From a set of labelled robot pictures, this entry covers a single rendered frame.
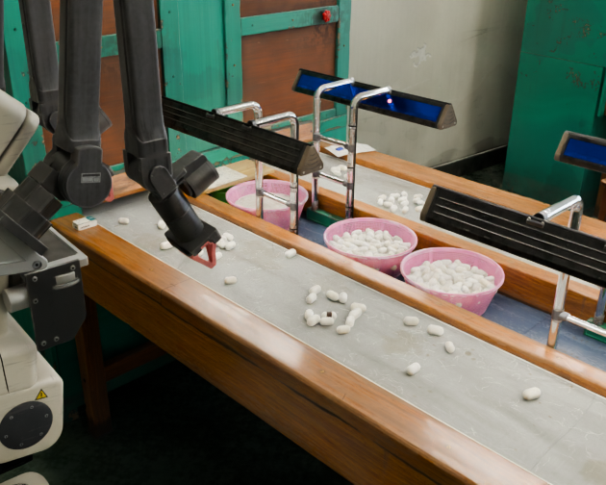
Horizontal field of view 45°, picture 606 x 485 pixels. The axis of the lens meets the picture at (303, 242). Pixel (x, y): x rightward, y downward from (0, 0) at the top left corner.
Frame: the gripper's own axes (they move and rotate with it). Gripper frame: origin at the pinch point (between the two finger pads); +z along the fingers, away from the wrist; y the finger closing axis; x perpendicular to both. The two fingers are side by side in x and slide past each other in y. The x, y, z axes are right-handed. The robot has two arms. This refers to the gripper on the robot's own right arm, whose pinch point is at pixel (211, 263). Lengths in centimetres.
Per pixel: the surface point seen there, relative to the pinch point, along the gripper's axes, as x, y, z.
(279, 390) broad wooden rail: 5.3, -7.9, 31.6
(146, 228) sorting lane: -9, 75, 34
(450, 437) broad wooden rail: -7, -45, 31
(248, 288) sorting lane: -11.4, 26.0, 35.5
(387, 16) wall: -200, 172, 99
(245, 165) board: -55, 94, 54
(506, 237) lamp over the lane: -40, -37, 14
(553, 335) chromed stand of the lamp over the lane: -44, -40, 47
